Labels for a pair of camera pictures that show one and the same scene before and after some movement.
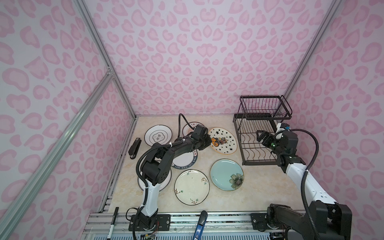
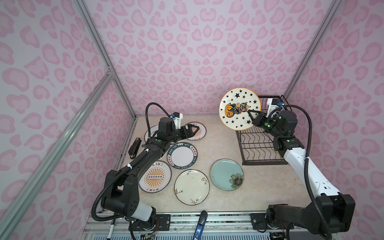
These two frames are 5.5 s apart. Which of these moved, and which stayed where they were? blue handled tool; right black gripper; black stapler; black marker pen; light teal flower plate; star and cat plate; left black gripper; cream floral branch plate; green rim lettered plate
Moved: left black gripper; right black gripper; star and cat plate
Stayed: black stapler; light teal flower plate; green rim lettered plate; black marker pen; blue handled tool; cream floral branch plate
